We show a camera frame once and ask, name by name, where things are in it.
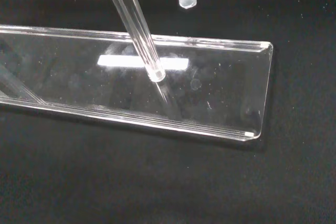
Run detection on clear acrylic funnel stand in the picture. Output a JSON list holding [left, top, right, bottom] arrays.
[[0, 0, 274, 143]]

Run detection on black cloth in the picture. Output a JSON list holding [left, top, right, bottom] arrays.
[[0, 0, 336, 224]]

